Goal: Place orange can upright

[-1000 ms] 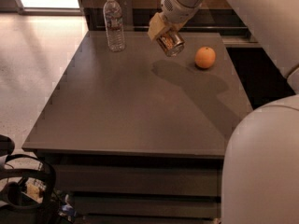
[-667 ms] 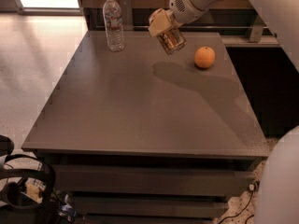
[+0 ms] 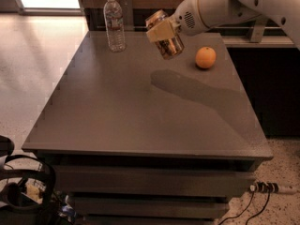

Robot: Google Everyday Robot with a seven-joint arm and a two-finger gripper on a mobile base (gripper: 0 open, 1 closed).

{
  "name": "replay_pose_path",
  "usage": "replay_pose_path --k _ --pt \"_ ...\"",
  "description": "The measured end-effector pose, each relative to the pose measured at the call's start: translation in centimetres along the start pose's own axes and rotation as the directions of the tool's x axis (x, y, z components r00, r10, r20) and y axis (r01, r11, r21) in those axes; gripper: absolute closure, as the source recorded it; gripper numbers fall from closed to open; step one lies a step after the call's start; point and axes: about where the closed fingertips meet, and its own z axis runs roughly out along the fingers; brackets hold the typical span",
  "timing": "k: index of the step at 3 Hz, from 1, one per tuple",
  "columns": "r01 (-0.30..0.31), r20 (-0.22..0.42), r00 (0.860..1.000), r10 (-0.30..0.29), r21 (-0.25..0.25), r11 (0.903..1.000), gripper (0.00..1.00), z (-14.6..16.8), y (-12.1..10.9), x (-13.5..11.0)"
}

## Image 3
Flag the orange fruit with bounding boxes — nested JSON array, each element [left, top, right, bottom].
[[195, 47, 217, 69]]

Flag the clear plastic water bottle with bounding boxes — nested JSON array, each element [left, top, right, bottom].
[[103, 0, 126, 53]]

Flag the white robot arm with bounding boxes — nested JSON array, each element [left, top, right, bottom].
[[147, 0, 300, 48]]

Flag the orange metallic drink can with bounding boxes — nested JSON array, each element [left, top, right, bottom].
[[146, 10, 184, 60]]

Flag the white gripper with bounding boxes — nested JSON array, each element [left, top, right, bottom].
[[145, 0, 203, 43]]

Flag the white power strip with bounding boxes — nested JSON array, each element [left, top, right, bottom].
[[248, 182, 298, 195]]

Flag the grey drawer cabinet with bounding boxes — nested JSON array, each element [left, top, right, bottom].
[[23, 32, 272, 225]]

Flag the black cable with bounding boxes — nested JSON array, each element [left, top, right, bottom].
[[245, 192, 272, 225], [218, 191, 256, 225]]

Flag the metal rail bracket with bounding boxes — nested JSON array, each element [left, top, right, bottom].
[[120, 0, 134, 31], [248, 17, 268, 43]]

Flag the metal rail bracket left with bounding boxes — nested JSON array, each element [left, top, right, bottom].
[[120, 0, 134, 31]]

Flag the metal rail bracket right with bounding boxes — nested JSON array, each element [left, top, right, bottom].
[[248, 17, 268, 43]]

